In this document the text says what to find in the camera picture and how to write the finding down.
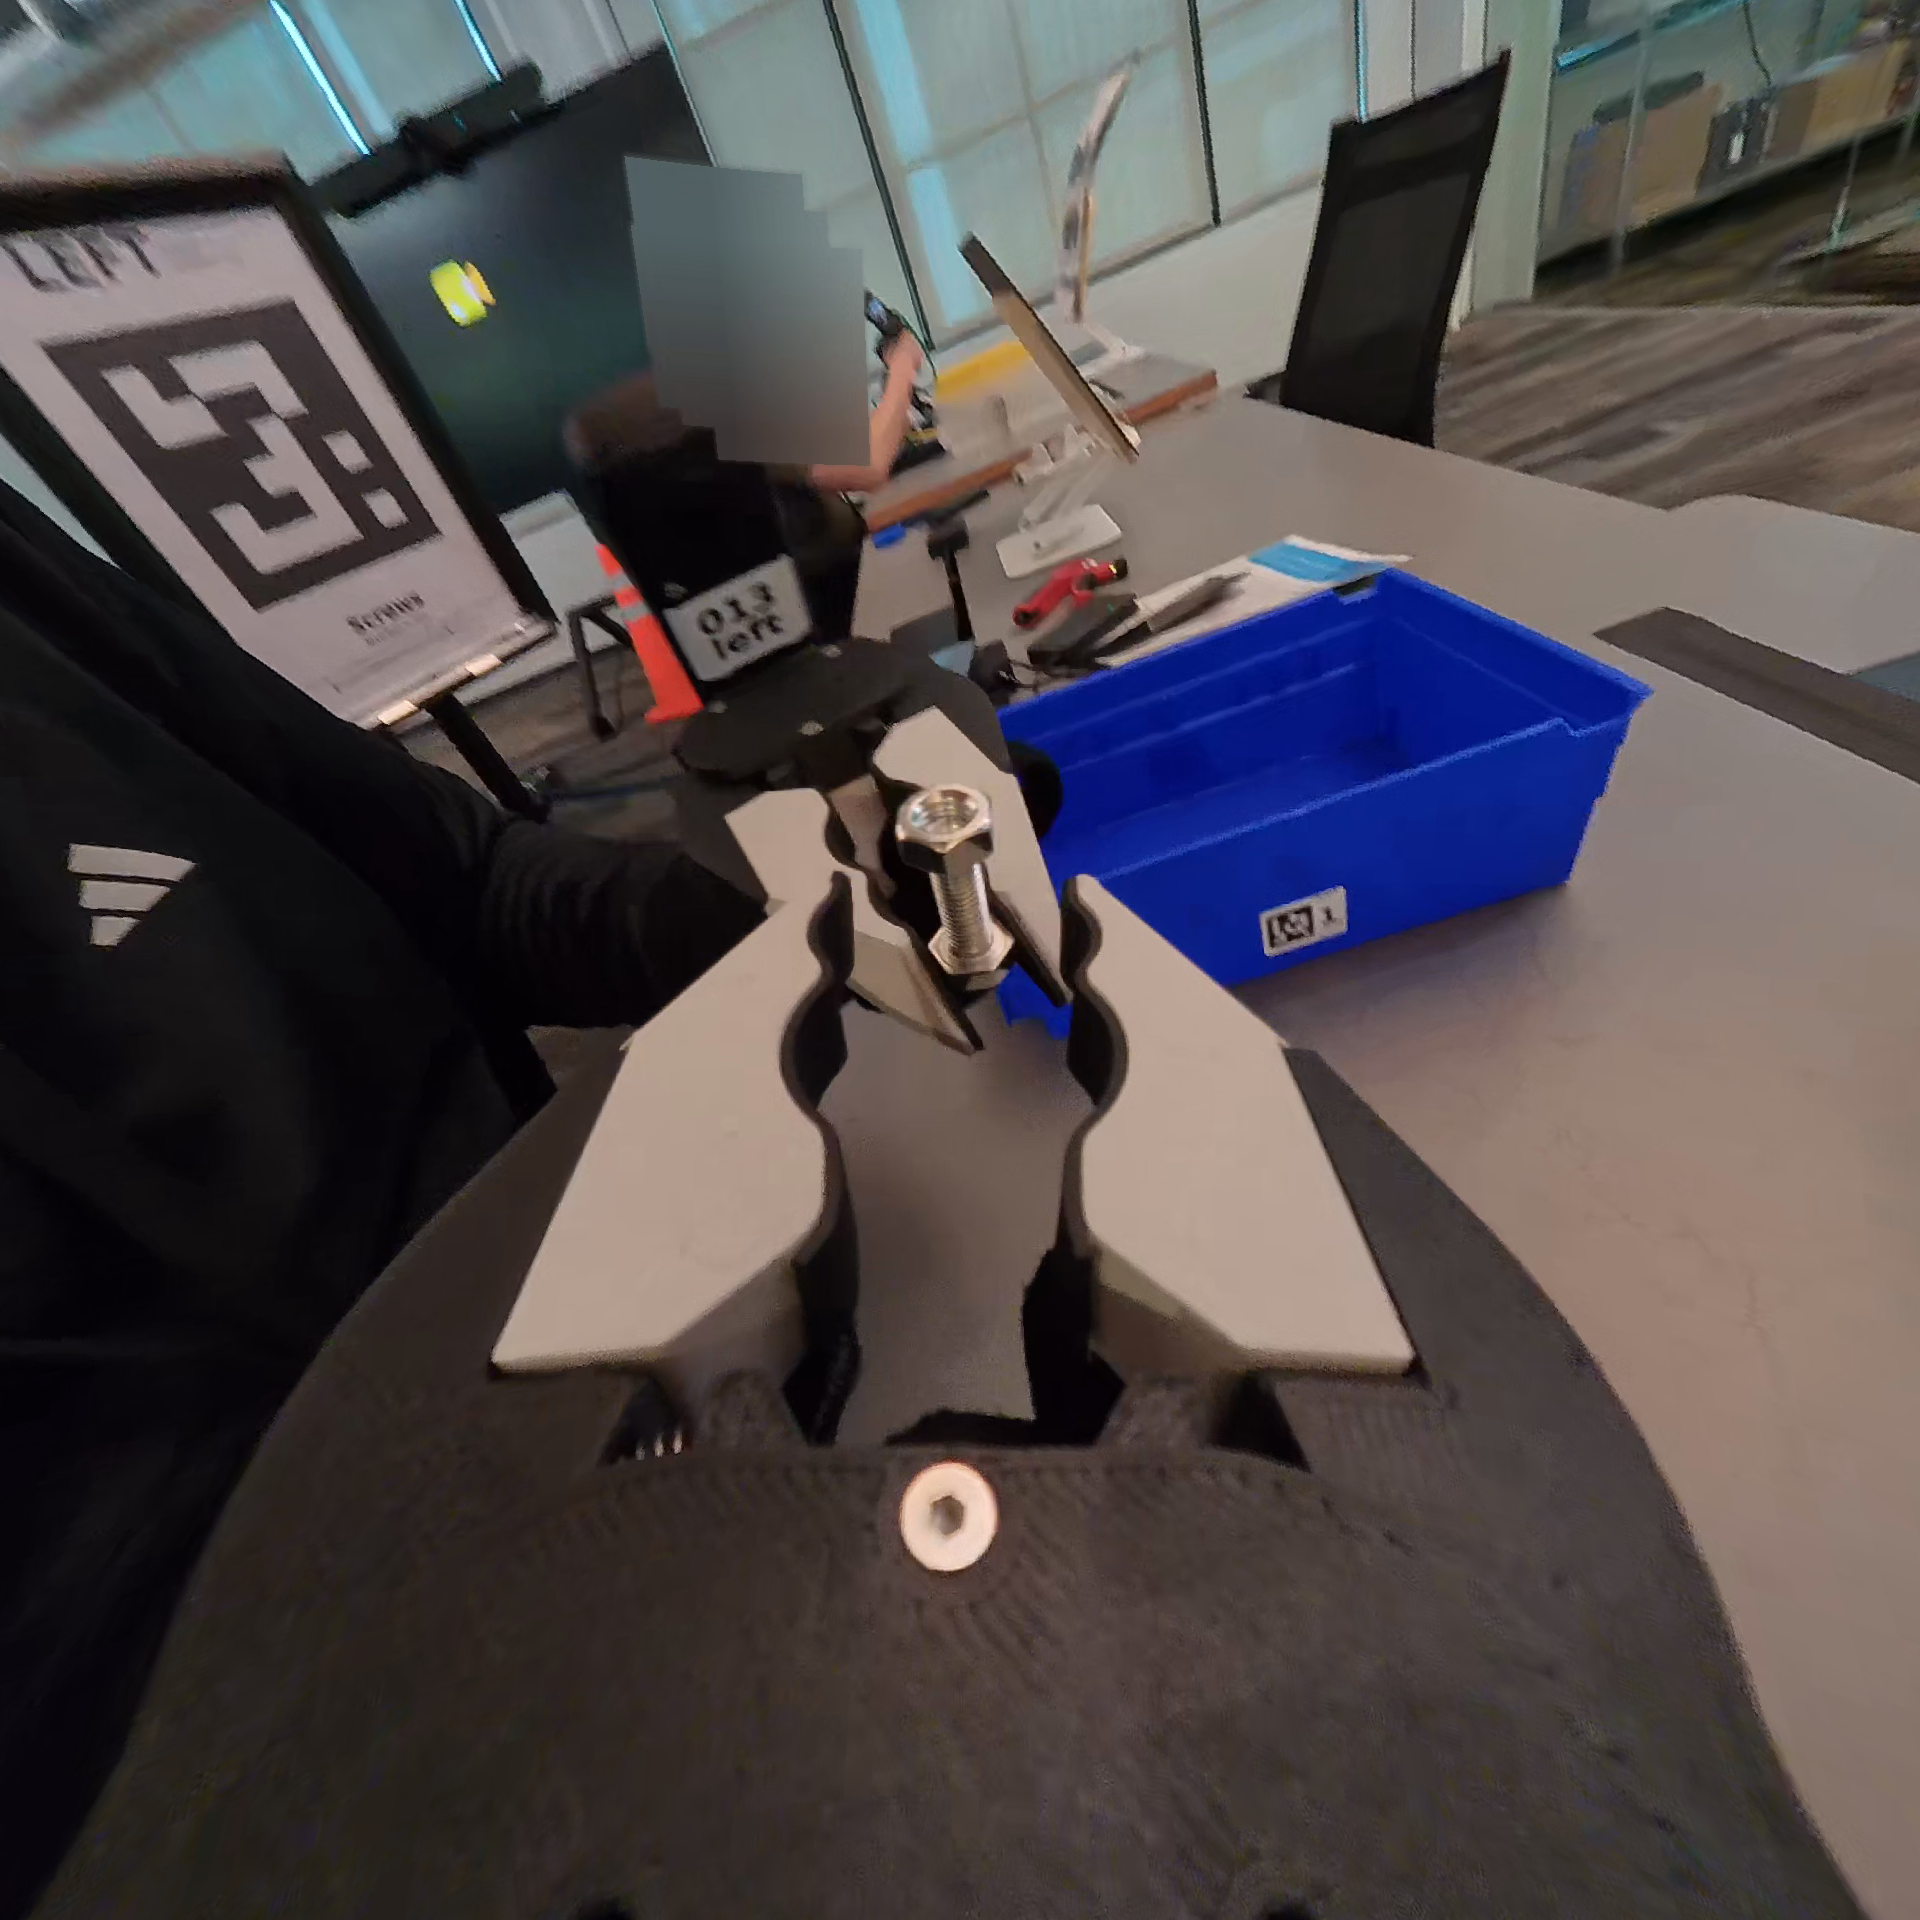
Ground wood edged table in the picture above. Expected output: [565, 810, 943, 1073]
[862, 351, 1221, 534]

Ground storage shelf with boxes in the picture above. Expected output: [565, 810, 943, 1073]
[1558, 0, 1920, 255]

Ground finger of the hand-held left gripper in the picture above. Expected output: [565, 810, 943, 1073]
[726, 786, 987, 1055]
[867, 708, 1076, 1010]

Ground steel hex bolt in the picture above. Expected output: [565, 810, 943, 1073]
[928, 870, 1013, 985]

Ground person's left forearm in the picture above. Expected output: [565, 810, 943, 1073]
[450, 810, 774, 1037]

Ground black board with wooden back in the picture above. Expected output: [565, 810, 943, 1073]
[960, 230, 1142, 459]

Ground black webcam bar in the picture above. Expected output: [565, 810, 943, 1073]
[307, 65, 542, 212]

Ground black flat case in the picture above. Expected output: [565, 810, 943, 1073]
[1027, 593, 1142, 662]

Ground framed marker sign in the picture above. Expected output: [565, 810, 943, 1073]
[0, 158, 558, 730]

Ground red handled pliers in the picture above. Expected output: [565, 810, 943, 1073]
[1013, 556, 1128, 628]

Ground blue storage bin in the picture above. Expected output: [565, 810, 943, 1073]
[997, 569, 1652, 1037]

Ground orange traffic cone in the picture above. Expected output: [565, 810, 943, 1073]
[596, 545, 704, 725]

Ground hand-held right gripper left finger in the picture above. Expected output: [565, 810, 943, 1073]
[492, 874, 864, 1420]

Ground steel hex nut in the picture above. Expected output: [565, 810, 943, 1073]
[894, 786, 995, 884]

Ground black thin sheet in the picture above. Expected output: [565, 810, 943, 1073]
[1132, 569, 1248, 633]

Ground white folding stand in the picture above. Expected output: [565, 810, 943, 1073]
[997, 427, 1124, 578]

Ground white blue leaflet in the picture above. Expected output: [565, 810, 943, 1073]
[1245, 533, 1413, 602]

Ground printed standing banner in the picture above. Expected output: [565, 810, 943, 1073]
[1056, 59, 1134, 324]

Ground black wall monitor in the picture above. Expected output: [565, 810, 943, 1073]
[323, 45, 712, 519]

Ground black office chair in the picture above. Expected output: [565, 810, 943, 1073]
[1276, 52, 1514, 447]
[566, 427, 864, 662]

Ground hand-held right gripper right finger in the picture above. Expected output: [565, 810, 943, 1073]
[1056, 878, 1419, 1420]

